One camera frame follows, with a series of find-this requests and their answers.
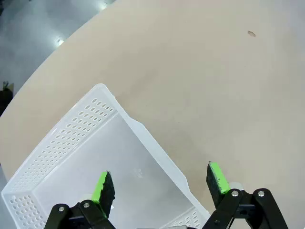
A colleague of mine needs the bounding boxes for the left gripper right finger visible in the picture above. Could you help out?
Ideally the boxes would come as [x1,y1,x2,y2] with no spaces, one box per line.
[202,161,289,229]

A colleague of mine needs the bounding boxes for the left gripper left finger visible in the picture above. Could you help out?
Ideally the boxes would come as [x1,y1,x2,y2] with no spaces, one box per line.
[45,170,117,229]

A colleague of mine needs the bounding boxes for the white perforated plastic basket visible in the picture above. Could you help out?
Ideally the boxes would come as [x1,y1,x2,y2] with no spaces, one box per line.
[1,83,212,229]

